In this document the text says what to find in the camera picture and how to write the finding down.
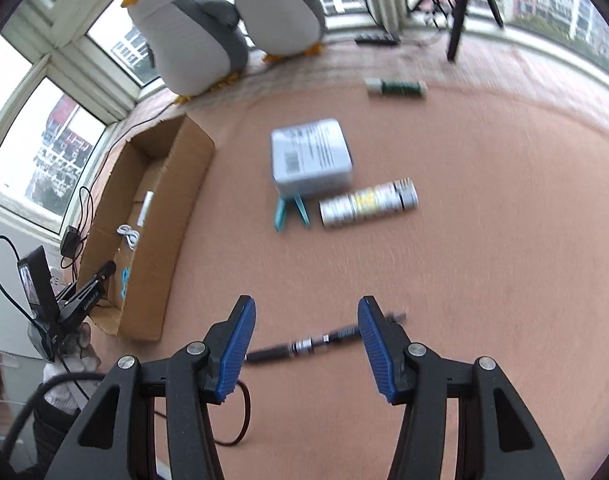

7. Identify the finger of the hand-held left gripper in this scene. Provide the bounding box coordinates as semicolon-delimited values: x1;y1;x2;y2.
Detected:
58;260;118;328

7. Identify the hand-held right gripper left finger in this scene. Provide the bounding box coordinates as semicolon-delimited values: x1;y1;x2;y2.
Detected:
44;295;258;480

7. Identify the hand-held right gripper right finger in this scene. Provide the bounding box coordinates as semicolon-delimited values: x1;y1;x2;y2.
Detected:
357;296;565;480

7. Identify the black pen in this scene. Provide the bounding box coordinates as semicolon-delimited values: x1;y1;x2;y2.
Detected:
244;312;408;366

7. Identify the white usb cable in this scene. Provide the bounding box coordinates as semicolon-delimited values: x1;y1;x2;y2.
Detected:
117;224;140;251

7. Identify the white charger plug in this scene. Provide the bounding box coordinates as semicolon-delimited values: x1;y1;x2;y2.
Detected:
137;191;154;228

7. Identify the brown cardboard box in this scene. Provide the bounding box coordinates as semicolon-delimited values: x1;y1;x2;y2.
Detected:
77;114;216;343

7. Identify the teal plastic clip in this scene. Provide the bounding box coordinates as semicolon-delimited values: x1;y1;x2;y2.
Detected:
274;194;311;232

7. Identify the patterned lighter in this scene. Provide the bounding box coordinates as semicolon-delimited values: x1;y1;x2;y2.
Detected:
319;178;419;229

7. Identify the grey tin box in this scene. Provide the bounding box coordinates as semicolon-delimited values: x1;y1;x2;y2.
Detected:
270;119;355;198

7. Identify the white and green lip balm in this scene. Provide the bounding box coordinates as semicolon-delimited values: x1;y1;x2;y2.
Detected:
365;77;428;101

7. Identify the person's left forearm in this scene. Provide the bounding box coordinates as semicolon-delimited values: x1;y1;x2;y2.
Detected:
32;395;82;480

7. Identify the person's left hand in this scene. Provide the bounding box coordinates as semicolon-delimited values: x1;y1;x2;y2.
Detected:
42;321;102;413

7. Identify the black power adapter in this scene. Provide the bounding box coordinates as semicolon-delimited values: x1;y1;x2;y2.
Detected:
62;227;82;261

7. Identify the large penguin plush toy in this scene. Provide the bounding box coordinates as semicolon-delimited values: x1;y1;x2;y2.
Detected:
122;0;250;103

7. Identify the checked cloth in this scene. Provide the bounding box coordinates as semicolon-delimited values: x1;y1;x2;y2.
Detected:
134;25;609;126

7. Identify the small penguin plush toy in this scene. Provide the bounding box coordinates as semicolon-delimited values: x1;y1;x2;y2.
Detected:
222;0;338;63

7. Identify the black tripod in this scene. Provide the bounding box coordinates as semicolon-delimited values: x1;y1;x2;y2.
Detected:
409;0;505;63

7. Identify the thin black cable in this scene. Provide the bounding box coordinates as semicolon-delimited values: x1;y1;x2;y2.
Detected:
152;380;252;447

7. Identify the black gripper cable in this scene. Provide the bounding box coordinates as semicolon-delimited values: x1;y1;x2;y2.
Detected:
0;234;105;461

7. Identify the black power cable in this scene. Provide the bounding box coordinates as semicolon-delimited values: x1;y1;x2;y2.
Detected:
59;75;265;281

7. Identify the white window frame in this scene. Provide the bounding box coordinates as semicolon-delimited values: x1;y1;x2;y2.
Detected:
0;0;609;221

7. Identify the black inline cable controller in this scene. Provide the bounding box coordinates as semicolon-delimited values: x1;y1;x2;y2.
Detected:
355;32;400;46

